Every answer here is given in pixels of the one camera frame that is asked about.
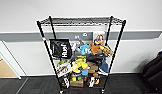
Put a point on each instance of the blue plush toy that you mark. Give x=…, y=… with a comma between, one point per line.
x=83, y=50

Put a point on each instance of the orange plush toy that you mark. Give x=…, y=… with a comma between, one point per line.
x=96, y=48

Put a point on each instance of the yellow plush toy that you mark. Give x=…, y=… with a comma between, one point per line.
x=79, y=64

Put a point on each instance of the black Huel bag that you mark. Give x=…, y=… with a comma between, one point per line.
x=60, y=50

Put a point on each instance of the box with printed faces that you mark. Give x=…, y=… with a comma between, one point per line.
x=100, y=37

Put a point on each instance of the blue round cup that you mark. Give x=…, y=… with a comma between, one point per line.
x=85, y=72

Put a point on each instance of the brown plush toy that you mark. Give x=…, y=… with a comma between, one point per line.
x=108, y=50

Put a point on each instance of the printed red white pack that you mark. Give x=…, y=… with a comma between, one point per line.
x=64, y=69

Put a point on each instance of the blue white plush shark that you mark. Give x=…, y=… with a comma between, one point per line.
x=104, y=67

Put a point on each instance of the orange white toy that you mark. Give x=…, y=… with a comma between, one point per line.
x=94, y=80

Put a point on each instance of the brown cardboard box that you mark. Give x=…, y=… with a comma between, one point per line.
x=77, y=83

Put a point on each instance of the black white printed pack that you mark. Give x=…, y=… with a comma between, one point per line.
x=66, y=82

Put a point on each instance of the black chair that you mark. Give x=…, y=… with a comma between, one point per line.
x=155, y=71

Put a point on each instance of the white wall socket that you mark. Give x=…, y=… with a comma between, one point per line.
x=84, y=34
x=77, y=36

